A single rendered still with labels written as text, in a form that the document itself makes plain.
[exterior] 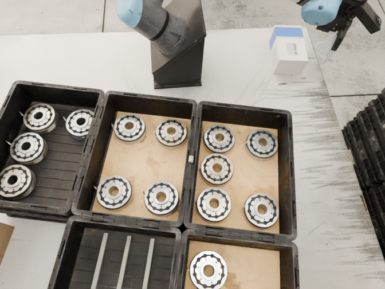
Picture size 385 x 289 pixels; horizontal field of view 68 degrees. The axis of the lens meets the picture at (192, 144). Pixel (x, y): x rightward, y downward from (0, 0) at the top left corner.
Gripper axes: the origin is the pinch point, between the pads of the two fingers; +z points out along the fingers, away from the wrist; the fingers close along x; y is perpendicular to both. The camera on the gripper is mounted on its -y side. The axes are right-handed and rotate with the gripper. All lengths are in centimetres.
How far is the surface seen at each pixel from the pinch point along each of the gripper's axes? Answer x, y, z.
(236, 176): 46, 17, 15
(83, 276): 84, 53, 13
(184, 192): 57, 32, 5
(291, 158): 38.8, 4.4, 5.2
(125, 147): 45, 55, 17
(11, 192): 68, 81, 12
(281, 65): -9.8, 7.0, 26.8
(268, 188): 46.9, 6.9, 14.6
